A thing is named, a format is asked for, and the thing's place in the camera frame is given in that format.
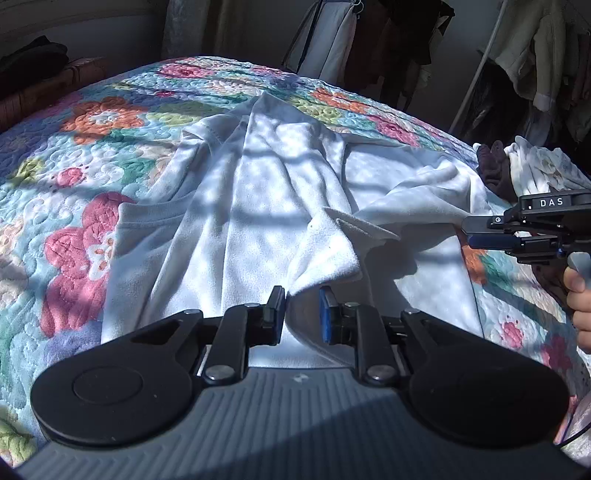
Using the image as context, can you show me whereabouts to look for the white fleece sweatshirt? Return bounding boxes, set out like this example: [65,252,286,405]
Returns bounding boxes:
[102,94,489,368]

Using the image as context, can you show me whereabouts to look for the hanging clothes on rack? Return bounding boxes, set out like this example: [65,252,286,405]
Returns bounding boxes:
[489,1,590,146]

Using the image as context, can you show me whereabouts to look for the person's right hand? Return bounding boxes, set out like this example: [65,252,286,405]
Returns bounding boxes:
[563,267,591,354]

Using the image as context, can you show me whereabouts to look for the white patterned garment pile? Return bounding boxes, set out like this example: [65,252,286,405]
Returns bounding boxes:
[504,136,591,197]

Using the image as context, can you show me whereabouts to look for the dark brown garment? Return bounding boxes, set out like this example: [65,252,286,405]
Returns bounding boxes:
[476,140,518,203]

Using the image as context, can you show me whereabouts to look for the floral quilted bedspread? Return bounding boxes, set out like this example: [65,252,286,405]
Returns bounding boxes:
[1,57,590,466]

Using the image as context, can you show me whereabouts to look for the brown wooden headboard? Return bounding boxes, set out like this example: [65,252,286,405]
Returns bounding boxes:
[1,57,107,132]

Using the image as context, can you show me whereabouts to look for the black cloth on headboard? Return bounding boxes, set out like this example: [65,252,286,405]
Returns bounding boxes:
[1,35,69,99]

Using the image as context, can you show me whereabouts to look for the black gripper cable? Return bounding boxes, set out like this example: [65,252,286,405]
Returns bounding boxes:
[553,419,591,451]

